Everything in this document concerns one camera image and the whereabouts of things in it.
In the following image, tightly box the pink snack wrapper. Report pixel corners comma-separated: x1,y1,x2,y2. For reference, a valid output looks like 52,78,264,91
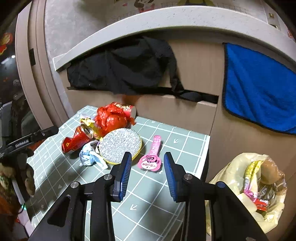
137,135,162,172

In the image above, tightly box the red plastic wrapper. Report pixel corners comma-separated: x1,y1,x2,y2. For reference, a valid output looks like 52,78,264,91
94,102,137,137

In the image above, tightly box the yellow trash bag bin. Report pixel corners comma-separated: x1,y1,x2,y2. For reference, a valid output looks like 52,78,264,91
210,153,287,233

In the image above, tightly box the left gloved hand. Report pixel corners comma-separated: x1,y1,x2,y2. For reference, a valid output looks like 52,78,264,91
1,149,36,204

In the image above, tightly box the crumpled white blue tissue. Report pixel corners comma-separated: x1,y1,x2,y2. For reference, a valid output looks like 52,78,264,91
79,140,108,170

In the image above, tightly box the green grid table mat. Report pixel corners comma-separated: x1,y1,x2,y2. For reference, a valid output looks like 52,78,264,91
25,105,215,240

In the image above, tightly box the crushed red soda can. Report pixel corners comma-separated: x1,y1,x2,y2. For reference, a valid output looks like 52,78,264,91
61,123,93,154

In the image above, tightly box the yellow crumpled wrapper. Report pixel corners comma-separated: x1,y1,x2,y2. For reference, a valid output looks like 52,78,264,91
80,114,101,140

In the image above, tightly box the black cloth on cabinet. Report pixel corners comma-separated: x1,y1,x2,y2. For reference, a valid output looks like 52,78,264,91
67,36,218,104

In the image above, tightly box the blue towel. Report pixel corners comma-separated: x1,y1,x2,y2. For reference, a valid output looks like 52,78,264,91
222,43,295,135

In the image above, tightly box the grey countertop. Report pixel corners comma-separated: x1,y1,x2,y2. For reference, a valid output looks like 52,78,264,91
45,1,295,71

